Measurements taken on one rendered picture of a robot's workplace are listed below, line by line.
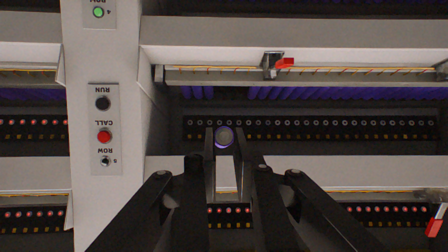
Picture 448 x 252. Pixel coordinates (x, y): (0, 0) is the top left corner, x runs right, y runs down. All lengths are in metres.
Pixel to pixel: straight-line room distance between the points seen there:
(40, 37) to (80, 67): 0.06
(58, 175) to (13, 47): 0.18
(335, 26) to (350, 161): 0.19
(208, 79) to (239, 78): 0.05
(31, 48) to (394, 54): 0.49
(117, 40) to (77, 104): 0.10
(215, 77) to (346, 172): 0.24
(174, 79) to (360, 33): 0.27
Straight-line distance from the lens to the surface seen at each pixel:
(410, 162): 0.44
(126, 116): 0.33
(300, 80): 0.39
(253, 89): 0.41
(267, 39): 0.34
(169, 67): 0.37
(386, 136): 0.60
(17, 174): 0.43
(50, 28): 0.39
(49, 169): 0.40
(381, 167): 0.41
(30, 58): 0.44
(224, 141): 0.20
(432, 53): 0.45
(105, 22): 0.36
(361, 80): 0.43
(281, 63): 0.28
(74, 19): 0.37
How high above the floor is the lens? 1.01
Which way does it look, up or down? 5 degrees up
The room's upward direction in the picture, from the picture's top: 180 degrees counter-clockwise
